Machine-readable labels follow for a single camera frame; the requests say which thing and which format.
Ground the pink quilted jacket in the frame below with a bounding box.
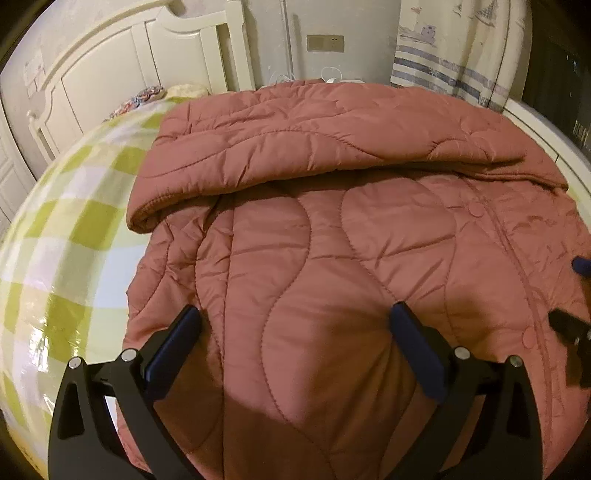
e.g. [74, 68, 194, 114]
[123, 82, 590, 479]

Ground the green checked bed sheet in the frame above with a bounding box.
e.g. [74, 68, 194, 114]
[1, 99, 175, 473]

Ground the sailboat striped curtain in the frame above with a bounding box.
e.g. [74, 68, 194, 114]
[391, 0, 533, 112]

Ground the white wardrobe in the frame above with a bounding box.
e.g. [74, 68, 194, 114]
[0, 105, 36, 237]

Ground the white bedside table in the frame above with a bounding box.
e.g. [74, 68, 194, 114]
[322, 77, 366, 84]

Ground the patterned floral pillow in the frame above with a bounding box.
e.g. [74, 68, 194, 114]
[108, 86, 166, 120]

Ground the yellow pillow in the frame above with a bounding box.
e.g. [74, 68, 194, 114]
[164, 84, 209, 99]

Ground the white wooden headboard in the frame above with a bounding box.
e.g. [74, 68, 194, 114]
[27, 1, 256, 163]

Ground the beige wall switch plate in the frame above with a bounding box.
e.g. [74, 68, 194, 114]
[307, 34, 345, 53]

